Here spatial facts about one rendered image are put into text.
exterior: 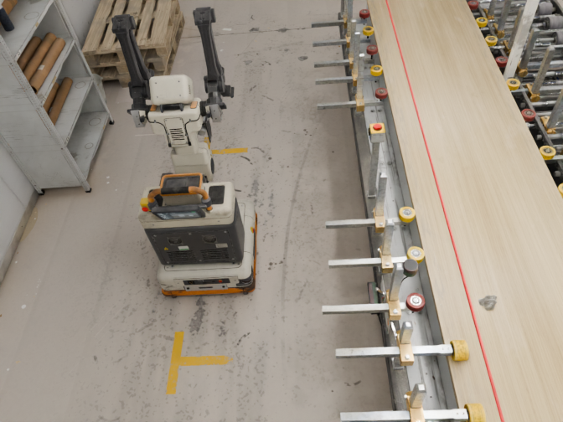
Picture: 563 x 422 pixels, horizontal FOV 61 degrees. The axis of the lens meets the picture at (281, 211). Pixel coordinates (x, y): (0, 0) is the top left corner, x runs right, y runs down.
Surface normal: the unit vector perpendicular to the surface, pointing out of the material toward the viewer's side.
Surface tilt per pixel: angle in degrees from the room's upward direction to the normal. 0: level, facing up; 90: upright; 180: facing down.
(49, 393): 0
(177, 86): 48
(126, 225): 0
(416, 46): 0
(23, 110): 90
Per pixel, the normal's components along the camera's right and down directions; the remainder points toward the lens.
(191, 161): 0.00, 0.68
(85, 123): -0.08, -0.63
